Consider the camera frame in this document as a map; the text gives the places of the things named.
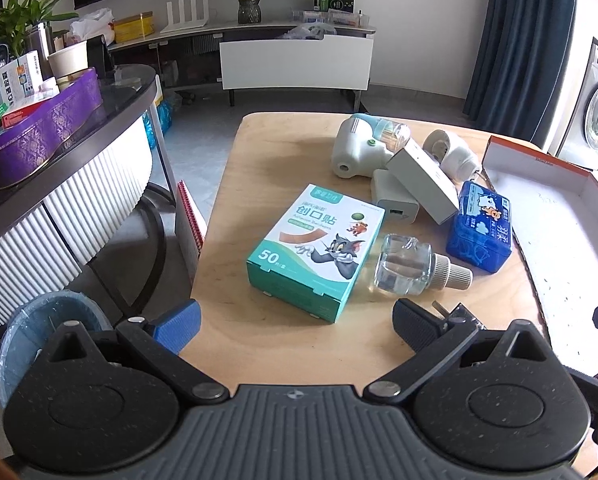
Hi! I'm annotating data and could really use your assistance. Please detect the black plug adapter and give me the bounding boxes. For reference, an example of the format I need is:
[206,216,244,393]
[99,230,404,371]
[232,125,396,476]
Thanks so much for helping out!
[431,301,486,331]

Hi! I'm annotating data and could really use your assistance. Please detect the trash bin with bag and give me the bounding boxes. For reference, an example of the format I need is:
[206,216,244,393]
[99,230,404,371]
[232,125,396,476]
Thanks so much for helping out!
[0,291,114,411]

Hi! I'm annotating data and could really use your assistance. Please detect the teal cartoon bandage box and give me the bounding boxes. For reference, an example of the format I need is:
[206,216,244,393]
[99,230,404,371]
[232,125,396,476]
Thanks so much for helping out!
[245,183,386,324]

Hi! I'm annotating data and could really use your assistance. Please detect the blue cartoon floss pack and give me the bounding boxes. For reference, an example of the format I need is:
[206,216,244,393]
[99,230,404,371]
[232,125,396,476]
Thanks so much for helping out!
[445,181,514,275]

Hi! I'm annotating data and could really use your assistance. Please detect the black box device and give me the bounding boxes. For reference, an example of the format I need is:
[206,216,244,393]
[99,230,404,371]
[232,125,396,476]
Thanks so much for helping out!
[86,37,114,76]

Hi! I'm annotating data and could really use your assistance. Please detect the clear glass refill bottle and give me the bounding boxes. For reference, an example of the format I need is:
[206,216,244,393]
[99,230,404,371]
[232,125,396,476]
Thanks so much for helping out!
[374,233,474,297]

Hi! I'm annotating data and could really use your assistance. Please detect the green leafy plant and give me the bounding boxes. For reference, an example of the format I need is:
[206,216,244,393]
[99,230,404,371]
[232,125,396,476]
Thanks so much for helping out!
[0,0,80,61]

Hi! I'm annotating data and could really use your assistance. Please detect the white paper cup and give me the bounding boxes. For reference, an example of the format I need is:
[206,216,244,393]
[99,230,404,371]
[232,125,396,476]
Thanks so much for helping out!
[47,40,88,81]

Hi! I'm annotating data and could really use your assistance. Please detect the round counter white ribbed side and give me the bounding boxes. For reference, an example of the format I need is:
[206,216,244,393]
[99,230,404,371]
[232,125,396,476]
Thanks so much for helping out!
[0,65,165,331]

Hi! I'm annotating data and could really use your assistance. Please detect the white medicine box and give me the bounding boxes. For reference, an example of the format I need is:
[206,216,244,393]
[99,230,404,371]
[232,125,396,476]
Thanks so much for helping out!
[0,52,44,108]

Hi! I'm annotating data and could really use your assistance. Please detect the yellow box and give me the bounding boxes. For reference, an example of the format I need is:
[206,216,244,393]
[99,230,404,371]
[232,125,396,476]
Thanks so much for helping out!
[113,11,156,44]

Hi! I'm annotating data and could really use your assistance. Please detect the red flat box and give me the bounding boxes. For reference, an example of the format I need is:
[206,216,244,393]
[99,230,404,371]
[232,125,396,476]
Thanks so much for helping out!
[1,97,50,128]

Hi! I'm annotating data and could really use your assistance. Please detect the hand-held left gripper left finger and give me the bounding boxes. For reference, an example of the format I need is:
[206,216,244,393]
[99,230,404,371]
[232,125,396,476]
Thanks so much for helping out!
[39,299,230,406]

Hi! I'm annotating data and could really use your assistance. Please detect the blue plastic bag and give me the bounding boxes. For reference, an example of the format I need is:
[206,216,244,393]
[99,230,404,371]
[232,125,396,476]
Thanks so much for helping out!
[141,100,175,151]

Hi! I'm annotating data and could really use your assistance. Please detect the grey plastic bag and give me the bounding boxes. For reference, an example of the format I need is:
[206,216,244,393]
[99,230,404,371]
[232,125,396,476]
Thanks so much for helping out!
[279,22,337,41]

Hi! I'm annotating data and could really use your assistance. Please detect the purple patterned box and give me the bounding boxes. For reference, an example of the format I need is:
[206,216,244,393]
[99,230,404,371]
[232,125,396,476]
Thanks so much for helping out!
[0,67,104,198]

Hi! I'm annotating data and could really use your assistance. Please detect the steel thermos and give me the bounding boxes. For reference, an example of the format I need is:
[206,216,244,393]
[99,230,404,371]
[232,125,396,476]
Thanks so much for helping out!
[26,22,54,81]

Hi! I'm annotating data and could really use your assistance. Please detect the clear plastic organizer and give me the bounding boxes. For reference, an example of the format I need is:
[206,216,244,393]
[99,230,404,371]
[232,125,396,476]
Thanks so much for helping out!
[291,7,370,28]

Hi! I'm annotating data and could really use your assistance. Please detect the white router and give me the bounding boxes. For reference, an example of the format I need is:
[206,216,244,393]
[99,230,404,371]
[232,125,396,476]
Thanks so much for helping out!
[160,0,210,34]

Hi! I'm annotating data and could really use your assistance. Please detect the white power adapter box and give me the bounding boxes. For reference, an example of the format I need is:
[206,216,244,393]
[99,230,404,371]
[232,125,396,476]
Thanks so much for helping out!
[385,139,461,226]

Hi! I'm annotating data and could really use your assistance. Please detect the white television cabinet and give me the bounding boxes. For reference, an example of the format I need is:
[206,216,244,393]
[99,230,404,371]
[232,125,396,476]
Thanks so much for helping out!
[106,20,377,108]

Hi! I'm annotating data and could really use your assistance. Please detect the orange cardboard box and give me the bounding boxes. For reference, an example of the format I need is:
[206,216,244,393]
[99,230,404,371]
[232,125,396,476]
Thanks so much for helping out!
[480,135,598,376]

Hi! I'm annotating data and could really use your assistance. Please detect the white USB charger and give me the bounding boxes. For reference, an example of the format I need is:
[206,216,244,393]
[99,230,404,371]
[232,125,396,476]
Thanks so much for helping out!
[371,169,420,225]

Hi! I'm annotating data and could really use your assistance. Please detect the teal lid toothpick jar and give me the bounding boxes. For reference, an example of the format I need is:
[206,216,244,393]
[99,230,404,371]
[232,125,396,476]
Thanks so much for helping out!
[351,113,411,157]

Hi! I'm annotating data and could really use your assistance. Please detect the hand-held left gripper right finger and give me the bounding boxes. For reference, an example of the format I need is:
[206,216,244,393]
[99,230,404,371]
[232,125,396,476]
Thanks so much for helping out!
[364,297,559,406]

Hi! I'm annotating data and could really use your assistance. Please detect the white plastic bag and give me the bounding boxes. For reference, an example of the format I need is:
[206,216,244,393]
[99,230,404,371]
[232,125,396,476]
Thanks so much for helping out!
[69,8,116,46]

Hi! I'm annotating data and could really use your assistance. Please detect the white plug-in heater green dot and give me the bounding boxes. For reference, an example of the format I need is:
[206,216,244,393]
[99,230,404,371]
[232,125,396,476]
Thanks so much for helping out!
[331,117,397,179]

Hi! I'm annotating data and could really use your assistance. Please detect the dark blue curtain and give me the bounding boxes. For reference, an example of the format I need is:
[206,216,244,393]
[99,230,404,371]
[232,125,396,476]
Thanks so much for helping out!
[462,0,580,148]

